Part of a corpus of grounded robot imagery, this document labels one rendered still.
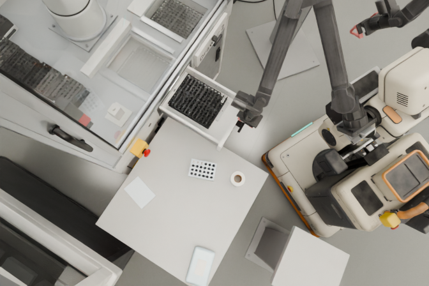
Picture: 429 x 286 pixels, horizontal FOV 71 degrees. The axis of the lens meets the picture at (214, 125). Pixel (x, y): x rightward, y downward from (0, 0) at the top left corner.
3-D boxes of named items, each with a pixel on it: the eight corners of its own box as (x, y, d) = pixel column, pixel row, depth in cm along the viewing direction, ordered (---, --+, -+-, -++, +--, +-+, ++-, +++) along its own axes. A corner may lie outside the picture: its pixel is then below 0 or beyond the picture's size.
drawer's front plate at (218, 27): (225, 25, 161) (227, 13, 150) (196, 67, 154) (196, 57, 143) (223, 23, 161) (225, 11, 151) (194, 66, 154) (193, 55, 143)
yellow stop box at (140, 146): (150, 146, 140) (147, 143, 133) (142, 159, 139) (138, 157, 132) (141, 140, 141) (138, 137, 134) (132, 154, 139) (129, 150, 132)
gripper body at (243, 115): (242, 105, 134) (246, 99, 127) (262, 117, 133) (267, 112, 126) (235, 116, 132) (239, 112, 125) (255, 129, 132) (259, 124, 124)
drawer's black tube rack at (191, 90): (226, 101, 148) (228, 96, 142) (208, 130, 144) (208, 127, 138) (188, 78, 150) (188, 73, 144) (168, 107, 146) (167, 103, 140)
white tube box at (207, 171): (216, 164, 148) (217, 163, 144) (213, 181, 145) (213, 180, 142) (191, 159, 148) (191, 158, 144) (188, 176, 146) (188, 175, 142)
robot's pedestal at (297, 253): (300, 237, 214) (352, 253, 140) (283, 278, 206) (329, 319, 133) (262, 216, 216) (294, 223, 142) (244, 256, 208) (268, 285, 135)
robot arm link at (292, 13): (307, -3, 89) (309, -10, 97) (288, -8, 89) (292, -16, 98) (265, 112, 116) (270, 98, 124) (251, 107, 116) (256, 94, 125)
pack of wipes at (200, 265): (195, 245, 138) (195, 246, 133) (215, 251, 138) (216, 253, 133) (185, 279, 134) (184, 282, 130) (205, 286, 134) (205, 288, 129)
